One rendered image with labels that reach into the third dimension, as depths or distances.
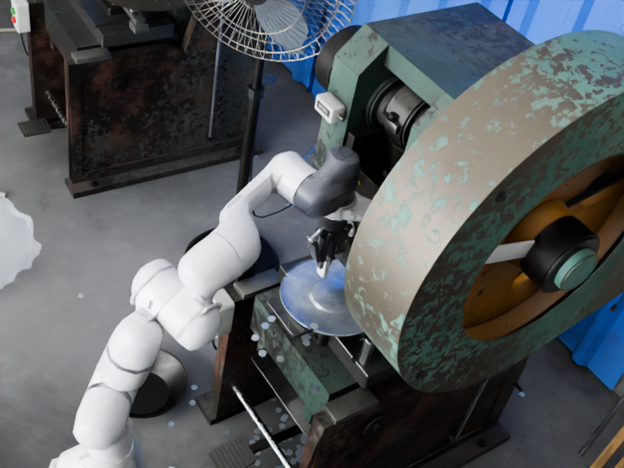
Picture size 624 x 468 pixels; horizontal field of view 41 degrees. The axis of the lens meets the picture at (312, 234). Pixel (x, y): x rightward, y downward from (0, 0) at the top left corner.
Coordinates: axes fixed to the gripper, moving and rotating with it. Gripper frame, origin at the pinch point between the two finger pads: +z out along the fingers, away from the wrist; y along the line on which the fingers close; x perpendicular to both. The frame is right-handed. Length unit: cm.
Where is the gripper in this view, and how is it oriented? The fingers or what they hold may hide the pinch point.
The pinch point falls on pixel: (323, 266)
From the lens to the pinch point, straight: 214.4
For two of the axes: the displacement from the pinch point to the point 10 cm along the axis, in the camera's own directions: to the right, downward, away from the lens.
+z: -1.2, 6.9, 7.2
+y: -8.2, 3.4, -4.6
